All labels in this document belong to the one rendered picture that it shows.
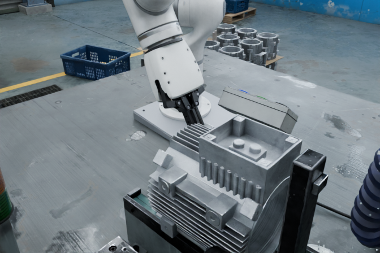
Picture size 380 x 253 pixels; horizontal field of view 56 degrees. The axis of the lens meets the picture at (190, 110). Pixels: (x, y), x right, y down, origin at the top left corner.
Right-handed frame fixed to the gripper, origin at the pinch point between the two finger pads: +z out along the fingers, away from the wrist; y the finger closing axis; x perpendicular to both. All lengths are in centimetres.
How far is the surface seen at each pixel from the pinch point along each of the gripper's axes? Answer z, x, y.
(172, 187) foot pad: 6.8, 7.1, 15.5
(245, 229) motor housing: 14.4, 17.4, 13.7
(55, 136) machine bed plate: -5, -66, 2
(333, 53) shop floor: 38, -152, -382
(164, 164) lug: 3.9, 3.8, 12.9
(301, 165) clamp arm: 1.9, 35.1, 20.9
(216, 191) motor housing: 9.4, 12.3, 11.8
